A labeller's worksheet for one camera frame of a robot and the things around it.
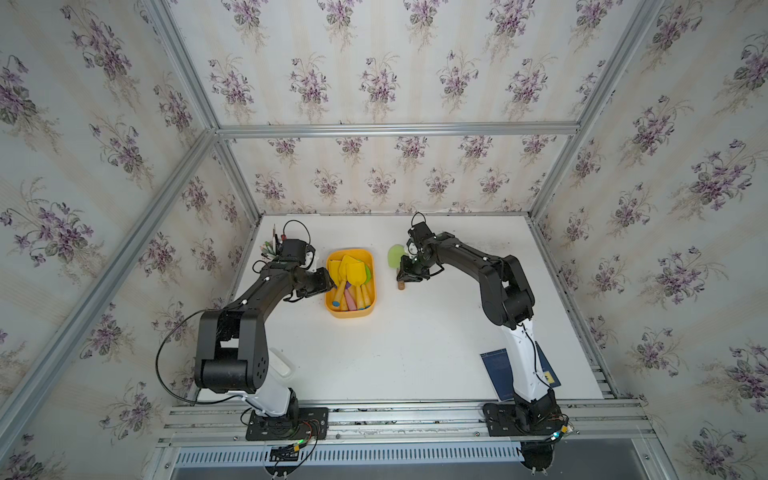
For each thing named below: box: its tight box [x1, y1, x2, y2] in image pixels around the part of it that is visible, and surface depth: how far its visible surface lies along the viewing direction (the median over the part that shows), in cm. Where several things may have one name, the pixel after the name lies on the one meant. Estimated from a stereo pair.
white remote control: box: [269, 347, 295, 378], surface depth 81 cm
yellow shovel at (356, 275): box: [346, 262, 367, 310], surface depth 101 cm
